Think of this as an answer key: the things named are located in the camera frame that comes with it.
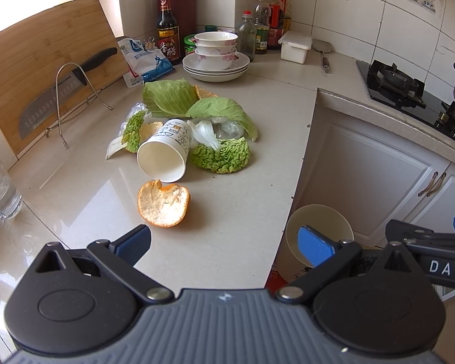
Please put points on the bamboo cutting board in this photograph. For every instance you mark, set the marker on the bamboo cutting board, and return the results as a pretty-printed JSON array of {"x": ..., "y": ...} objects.
[{"x": 34, "y": 49}]

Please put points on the metal spatula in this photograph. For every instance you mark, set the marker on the metal spatula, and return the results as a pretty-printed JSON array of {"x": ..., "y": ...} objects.
[{"x": 323, "y": 48}]

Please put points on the curly napa cabbage piece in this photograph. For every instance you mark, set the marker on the curly napa cabbage piece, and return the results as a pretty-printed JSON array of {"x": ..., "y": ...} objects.
[{"x": 230, "y": 157}]

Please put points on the oil bottle green label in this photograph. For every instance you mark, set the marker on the oil bottle green label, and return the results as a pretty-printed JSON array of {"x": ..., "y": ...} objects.
[{"x": 262, "y": 15}]

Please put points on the large orange peel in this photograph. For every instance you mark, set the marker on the large orange peel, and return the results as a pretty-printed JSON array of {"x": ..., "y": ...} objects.
[{"x": 163, "y": 206}]

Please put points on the clear plastic bag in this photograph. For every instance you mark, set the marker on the clear plastic bag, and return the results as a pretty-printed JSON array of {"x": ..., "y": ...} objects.
[{"x": 136, "y": 111}]

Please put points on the clear glass bottle red cap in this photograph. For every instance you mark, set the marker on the clear glass bottle red cap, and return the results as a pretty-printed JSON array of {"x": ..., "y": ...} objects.
[{"x": 246, "y": 32}]

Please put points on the binder clips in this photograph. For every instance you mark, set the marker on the binder clips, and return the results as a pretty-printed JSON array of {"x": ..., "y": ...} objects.
[{"x": 149, "y": 44}]

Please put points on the cabinet door handles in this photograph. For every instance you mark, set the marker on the cabinet door handles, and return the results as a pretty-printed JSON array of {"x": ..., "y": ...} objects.
[{"x": 434, "y": 185}]

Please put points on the red label sauce bottle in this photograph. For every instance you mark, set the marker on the red label sauce bottle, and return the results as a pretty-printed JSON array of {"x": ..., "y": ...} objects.
[{"x": 275, "y": 23}]

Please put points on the napa cabbage leaf with stem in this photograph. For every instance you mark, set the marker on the napa cabbage leaf with stem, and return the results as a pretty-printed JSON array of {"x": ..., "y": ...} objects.
[{"x": 119, "y": 143}]

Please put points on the middle floral bowl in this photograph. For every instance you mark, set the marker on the middle floral bowl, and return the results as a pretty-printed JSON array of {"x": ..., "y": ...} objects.
[{"x": 217, "y": 50}]

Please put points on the large cabbage leaf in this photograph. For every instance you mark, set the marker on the large cabbage leaf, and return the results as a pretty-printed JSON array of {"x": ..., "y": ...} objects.
[{"x": 169, "y": 98}]

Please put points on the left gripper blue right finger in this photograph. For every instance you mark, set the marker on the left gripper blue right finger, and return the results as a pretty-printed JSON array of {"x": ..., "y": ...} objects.
[{"x": 314, "y": 246}]

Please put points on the black gas stove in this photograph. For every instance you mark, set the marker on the black gas stove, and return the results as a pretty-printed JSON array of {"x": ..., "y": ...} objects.
[{"x": 389, "y": 85}]

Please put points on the top floral bowl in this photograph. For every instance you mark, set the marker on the top floral bowl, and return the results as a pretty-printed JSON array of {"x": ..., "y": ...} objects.
[{"x": 215, "y": 39}]

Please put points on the printed white paper cup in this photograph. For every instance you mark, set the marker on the printed white paper cup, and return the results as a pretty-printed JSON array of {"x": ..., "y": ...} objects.
[{"x": 163, "y": 156}]

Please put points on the white plastic lidded box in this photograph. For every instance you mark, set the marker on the white plastic lidded box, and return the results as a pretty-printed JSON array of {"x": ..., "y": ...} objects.
[{"x": 295, "y": 46}]

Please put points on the floral bowl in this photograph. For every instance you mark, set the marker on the floral bowl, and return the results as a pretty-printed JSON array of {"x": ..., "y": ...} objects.
[
  {"x": 215, "y": 39},
  {"x": 217, "y": 50},
  {"x": 215, "y": 63}
]

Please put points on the yellow cap oil bottle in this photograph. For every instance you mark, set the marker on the yellow cap oil bottle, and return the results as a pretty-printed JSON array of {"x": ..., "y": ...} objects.
[{"x": 287, "y": 14}]

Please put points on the black handled santoku knife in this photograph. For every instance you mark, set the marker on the black handled santoku knife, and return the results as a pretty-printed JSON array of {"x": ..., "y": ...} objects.
[{"x": 46, "y": 103}]

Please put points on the white trash bin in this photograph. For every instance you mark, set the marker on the white trash bin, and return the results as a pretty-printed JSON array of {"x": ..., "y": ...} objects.
[{"x": 290, "y": 263}]

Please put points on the green lid jar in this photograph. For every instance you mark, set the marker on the green lid jar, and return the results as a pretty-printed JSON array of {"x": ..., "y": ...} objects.
[{"x": 189, "y": 44}]

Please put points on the white napa stem piece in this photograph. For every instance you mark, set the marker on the white napa stem piece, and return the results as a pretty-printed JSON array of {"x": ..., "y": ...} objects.
[{"x": 203, "y": 133}]

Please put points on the white cabinet door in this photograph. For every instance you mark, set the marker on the white cabinet door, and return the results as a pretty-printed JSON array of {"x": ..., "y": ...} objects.
[{"x": 364, "y": 172}]

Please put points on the clear plastic wrap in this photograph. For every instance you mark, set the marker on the clear plastic wrap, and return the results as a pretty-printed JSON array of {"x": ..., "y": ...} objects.
[{"x": 226, "y": 129}]

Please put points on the dark vinegar bottle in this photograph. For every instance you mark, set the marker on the dark vinegar bottle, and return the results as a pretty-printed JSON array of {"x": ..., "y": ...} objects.
[{"x": 168, "y": 32}]

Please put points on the dark red knife block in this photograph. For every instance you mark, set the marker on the dark red knife block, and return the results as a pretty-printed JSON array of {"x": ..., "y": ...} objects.
[{"x": 182, "y": 11}]

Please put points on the white blue salt bag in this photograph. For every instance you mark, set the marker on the white blue salt bag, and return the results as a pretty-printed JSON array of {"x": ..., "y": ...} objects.
[{"x": 144, "y": 65}]

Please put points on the bottom floral bowl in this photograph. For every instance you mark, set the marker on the bottom floral bowl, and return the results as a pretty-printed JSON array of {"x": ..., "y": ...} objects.
[{"x": 215, "y": 63}]

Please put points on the stack of white plates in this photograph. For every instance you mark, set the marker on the stack of white plates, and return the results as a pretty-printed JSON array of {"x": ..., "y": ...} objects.
[{"x": 238, "y": 68}]

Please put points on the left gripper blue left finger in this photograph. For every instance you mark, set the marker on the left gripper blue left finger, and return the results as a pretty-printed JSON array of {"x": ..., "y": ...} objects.
[{"x": 133, "y": 245}]

